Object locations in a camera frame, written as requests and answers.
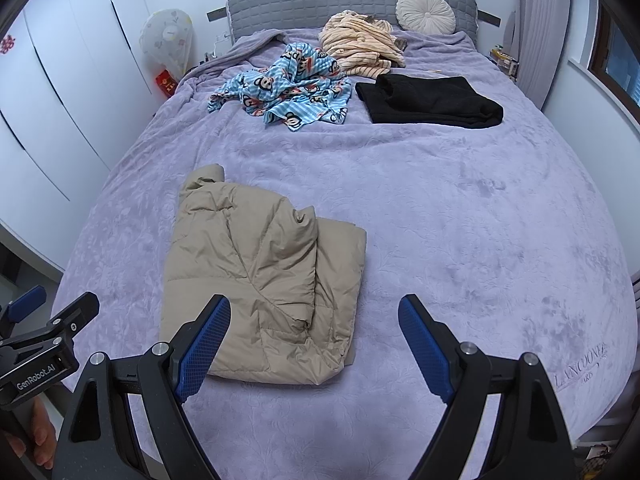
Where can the beige striped fleece garment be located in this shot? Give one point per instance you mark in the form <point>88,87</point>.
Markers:
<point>360,45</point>

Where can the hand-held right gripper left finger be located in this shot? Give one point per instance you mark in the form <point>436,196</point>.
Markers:
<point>202,355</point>

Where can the light grey curtain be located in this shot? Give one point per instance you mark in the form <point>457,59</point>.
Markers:
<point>545,25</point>

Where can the beige puffer jacket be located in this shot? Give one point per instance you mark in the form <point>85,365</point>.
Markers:
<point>260,280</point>

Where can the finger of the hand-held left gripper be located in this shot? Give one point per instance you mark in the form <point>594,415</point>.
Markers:
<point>25,302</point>
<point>75,315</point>

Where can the white wardrobe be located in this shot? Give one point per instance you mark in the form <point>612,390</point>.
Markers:
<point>65,85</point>

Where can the bedside clutter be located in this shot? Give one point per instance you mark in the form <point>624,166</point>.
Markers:
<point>504,60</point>

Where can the purple plush blanket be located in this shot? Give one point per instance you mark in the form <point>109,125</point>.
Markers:
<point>450,210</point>

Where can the white covered standing fan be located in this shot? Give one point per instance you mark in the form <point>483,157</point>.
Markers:
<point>167,40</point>

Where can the black folded garment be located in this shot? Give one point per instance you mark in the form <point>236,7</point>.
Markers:
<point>430,102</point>

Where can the grey quilted headboard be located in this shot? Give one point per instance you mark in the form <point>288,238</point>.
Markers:
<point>300,7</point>

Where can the person's left hand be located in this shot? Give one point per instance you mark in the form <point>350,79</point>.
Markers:
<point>42,435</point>

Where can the round white pleated cushion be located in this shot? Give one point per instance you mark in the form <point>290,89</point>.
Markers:
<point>426,12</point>

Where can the blue monkey print pajamas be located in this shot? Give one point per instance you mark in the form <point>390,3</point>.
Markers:
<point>290,90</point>

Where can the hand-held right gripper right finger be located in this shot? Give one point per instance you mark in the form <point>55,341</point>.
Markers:
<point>425,350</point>

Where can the dark framed window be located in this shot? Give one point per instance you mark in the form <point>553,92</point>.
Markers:
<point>617,60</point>

